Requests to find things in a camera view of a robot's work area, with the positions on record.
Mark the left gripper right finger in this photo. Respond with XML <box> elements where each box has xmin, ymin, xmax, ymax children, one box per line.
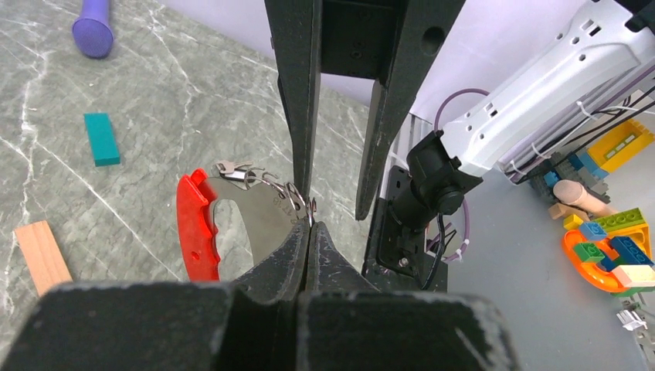
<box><xmin>306</xmin><ymin>222</ymin><xmax>379</xmax><ymax>300</ymax></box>

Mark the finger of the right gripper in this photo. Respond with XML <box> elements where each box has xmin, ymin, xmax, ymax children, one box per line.
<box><xmin>355</xmin><ymin>1</ymin><xmax>465</xmax><ymax>221</ymax></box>
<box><xmin>265</xmin><ymin>0</ymin><xmax>323</xmax><ymax>197</ymax></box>

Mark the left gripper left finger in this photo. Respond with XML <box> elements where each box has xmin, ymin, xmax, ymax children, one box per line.
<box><xmin>235</xmin><ymin>220</ymin><xmax>311</xmax><ymax>302</ymax></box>

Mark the red carabiner keyring with chain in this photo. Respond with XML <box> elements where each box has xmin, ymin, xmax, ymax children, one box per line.
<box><xmin>175</xmin><ymin>160</ymin><xmax>317</xmax><ymax>281</ymax></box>

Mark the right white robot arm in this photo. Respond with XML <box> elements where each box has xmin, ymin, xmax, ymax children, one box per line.
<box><xmin>265</xmin><ymin>1</ymin><xmax>654</xmax><ymax>231</ymax></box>

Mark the teal block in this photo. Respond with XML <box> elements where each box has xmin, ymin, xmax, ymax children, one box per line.
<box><xmin>83</xmin><ymin>113</ymin><xmax>120</xmax><ymax>167</ymax></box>

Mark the peach block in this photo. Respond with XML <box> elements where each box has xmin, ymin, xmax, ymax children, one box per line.
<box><xmin>14</xmin><ymin>220</ymin><xmax>73</xmax><ymax>296</ymax></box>

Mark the toy brick pile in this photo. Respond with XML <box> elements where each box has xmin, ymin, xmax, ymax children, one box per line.
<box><xmin>530</xmin><ymin>119</ymin><xmax>654</xmax><ymax>297</ymax></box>

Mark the purple cylinder handle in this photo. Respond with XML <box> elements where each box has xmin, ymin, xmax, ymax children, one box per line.
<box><xmin>71</xmin><ymin>0</ymin><xmax>114</xmax><ymax>59</ymax></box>

